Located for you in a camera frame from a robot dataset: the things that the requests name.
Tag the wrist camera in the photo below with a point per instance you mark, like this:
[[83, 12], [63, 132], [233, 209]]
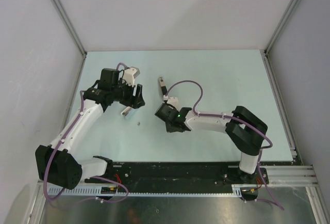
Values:
[[129, 76], [173, 101]]

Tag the left aluminium frame post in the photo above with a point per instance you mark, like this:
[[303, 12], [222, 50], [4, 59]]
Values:
[[59, 7]]

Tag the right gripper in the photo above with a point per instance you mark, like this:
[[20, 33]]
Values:
[[169, 128]]

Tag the right aluminium rail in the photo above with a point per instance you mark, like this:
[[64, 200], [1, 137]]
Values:
[[291, 176]]

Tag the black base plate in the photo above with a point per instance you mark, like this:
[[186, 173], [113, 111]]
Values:
[[179, 177]]

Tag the aluminium frame post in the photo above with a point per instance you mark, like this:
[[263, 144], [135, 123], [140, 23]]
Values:
[[292, 6], [59, 7]]

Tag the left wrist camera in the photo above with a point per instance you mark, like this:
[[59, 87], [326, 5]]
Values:
[[129, 76]]

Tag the right aluminium frame post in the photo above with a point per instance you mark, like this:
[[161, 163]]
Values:
[[292, 6]]

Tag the slotted cable duct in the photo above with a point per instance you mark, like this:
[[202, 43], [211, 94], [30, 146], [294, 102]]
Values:
[[109, 191]]

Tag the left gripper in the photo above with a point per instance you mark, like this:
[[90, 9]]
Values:
[[136, 101]]

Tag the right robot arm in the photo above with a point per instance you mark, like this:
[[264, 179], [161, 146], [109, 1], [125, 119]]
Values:
[[245, 130]]

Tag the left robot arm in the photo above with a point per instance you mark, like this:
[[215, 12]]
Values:
[[57, 163]]

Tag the light blue white stapler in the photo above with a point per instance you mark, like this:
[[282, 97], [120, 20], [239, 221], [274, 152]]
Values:
[[128, 112]]

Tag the beige black stapler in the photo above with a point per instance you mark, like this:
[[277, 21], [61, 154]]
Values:
[[163, 88]]

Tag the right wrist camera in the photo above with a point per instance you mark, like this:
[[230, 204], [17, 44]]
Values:
[[173, 101]]

